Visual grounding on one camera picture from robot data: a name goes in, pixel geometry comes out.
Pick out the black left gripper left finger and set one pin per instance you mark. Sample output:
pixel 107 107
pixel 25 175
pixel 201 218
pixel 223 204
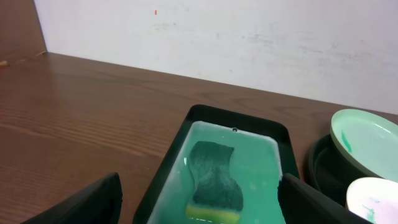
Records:
pixel 100 202

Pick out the black rectangular water tray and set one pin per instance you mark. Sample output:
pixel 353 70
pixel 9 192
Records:
pixel 262 155

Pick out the green yellow sponge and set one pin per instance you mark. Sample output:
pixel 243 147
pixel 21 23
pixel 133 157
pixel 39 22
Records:
pixel 217 197

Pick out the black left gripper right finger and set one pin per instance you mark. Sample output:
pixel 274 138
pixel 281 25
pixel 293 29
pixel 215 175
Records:
pixel 302 204

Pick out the round black tray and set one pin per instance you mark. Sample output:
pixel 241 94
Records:
pixel 330 170

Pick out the mint green plate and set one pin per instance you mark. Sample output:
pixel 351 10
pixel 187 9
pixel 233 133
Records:
pixel 367 141

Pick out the white plate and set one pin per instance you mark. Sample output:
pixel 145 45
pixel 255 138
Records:
pixel 373 199

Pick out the brown cardboard panel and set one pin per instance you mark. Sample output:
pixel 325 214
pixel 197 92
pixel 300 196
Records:
pixel 21 33

